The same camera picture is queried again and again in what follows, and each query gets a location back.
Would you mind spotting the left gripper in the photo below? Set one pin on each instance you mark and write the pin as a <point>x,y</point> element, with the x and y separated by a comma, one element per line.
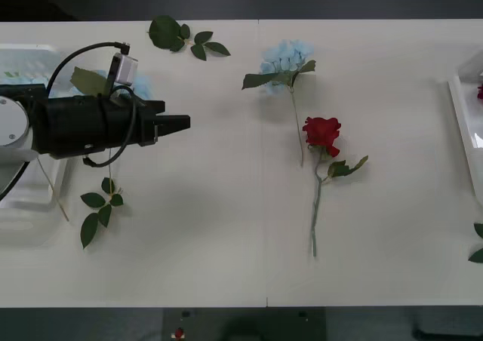
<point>124,124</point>

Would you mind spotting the red rose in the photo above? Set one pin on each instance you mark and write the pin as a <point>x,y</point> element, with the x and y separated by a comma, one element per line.
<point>480,92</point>
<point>320,131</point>

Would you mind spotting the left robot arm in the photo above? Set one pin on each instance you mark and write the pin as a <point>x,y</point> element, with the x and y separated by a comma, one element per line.
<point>15,120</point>

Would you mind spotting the loose twig, big round leaf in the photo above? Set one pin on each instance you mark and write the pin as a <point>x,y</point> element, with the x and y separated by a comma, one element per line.
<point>164,31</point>

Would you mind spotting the pale blue flower, two leaves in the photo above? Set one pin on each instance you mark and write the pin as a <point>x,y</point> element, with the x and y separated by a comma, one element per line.
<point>287,56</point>

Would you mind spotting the red rose, jagged side leaf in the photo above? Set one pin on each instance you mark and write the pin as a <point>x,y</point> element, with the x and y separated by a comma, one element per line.
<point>320,131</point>

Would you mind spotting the shallow white box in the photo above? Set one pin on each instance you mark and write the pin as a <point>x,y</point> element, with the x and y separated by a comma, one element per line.
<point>462,129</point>
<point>26,190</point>

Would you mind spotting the dark robot torso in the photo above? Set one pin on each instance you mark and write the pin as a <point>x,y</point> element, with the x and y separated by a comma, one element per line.
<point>245,326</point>

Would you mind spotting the loose green leaf twig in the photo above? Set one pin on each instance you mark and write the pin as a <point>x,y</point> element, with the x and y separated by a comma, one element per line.
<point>477,256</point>

